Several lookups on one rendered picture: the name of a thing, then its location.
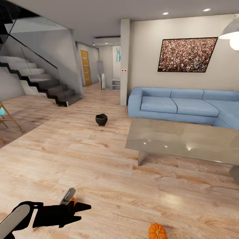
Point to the coffee table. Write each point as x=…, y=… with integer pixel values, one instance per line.
x=193, y=141

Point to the room light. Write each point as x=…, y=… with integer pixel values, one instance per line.
x=232, y=27

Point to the standing mirror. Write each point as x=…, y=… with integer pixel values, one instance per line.
x=101, y=75

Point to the picture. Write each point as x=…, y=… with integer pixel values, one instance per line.
x=186, y=55

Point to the cauldron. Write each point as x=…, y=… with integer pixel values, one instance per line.
x=101, y=119

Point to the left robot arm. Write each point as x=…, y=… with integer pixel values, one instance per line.
x=61, y=215

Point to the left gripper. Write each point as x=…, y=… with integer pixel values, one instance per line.
x=64, y=214

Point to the sofa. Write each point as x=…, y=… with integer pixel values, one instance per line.
x=219, y=108

